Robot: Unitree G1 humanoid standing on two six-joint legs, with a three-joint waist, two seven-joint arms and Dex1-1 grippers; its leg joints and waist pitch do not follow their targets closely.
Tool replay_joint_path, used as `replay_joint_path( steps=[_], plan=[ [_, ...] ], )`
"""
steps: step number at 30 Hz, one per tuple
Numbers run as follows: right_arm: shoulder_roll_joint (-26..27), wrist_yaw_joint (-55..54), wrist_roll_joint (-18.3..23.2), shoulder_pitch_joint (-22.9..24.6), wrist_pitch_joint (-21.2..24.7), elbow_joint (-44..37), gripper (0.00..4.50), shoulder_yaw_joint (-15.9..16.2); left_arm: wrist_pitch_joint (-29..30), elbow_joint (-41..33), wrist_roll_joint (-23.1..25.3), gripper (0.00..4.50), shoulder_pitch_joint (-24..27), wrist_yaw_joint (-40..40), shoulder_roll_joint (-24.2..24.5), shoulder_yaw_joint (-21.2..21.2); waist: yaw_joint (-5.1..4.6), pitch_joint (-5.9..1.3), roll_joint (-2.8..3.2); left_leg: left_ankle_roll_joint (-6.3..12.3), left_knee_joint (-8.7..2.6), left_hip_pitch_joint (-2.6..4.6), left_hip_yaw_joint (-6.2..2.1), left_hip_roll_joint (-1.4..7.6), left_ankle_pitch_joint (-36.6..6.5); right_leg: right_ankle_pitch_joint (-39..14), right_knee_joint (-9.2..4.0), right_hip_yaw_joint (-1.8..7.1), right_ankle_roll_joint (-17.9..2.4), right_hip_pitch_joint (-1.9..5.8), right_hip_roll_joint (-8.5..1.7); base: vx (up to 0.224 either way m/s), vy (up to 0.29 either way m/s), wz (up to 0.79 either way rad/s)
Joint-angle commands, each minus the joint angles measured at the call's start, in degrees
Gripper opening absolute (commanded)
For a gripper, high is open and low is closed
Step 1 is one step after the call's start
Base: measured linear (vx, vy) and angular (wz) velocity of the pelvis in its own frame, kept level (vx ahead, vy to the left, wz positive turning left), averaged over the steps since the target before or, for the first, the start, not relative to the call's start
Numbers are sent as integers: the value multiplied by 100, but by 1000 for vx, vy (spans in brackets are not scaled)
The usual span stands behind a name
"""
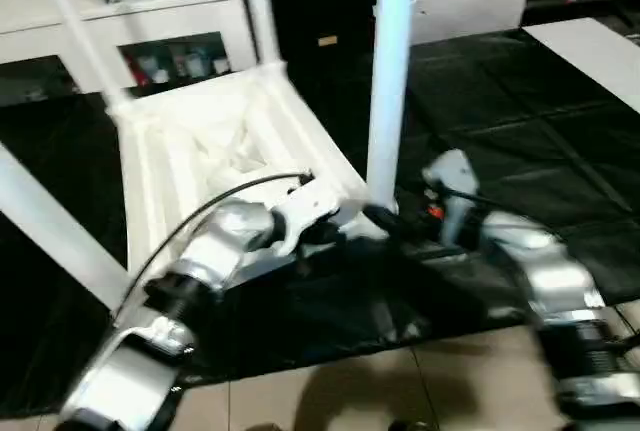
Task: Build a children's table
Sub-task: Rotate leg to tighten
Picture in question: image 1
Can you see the white plastic table leg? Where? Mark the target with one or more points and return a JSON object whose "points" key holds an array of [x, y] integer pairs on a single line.
{"points": [[258, 11], [75, 31], [392, 81], [55, 226]]}

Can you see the white plastic table top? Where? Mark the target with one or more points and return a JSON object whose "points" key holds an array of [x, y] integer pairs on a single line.
{"points": [[200, 141]]}

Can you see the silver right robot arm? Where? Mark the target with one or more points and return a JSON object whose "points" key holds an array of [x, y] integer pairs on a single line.
{"points": [[540, 271]]}

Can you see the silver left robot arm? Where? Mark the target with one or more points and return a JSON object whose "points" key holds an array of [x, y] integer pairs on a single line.
{"points": [[180, 301]]}

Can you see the black work mat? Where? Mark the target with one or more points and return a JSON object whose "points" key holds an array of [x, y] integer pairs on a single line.
{"points": [[520, 131]]}

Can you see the black furniture with yellow label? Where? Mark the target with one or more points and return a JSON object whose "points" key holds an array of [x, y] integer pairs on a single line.
{"points": [[330, 1]]}

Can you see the white flat panel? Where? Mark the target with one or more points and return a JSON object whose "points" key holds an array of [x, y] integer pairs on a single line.
{"points": [[590, 56]]}

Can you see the white glass-door cabinet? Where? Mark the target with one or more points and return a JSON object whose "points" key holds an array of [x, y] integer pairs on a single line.
{"points": [[60, 21]]}

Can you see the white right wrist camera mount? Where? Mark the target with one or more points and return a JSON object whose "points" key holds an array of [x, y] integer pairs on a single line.
{"points": [[450, 186]]}

